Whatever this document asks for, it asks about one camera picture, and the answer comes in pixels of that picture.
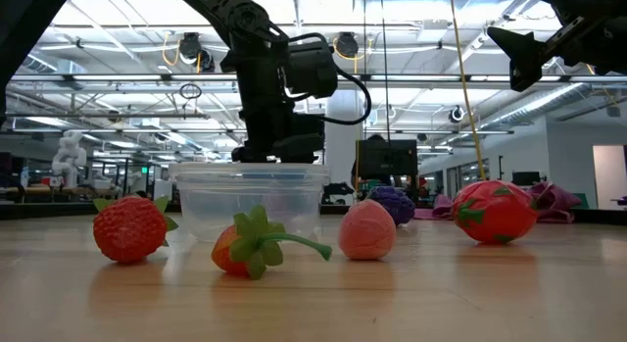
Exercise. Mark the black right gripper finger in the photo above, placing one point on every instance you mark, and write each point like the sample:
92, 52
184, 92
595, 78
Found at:
519, 48

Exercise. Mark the small strawberry with long stem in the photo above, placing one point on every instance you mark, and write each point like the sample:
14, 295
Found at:
245, 244

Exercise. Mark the pink toy peach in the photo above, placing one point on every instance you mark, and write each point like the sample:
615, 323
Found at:
366, 231

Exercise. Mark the purple toy grape bunch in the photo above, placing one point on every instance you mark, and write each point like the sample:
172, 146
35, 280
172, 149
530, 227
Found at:
398, 205

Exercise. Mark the large textured red strawberry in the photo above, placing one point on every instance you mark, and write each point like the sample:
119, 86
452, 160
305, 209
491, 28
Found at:
130, 229

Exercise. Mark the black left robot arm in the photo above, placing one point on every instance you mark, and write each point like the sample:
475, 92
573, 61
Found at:
220, 4

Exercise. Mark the clear plastic tupperware container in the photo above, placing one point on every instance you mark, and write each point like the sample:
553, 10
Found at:
294, 200

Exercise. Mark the small black monitor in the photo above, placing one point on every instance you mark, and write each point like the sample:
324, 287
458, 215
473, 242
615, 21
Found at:
525, 178

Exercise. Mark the purple cloth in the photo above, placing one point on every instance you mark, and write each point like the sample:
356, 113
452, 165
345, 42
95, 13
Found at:
553, 200

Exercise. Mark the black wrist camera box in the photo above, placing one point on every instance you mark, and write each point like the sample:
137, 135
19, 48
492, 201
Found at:
311, 70

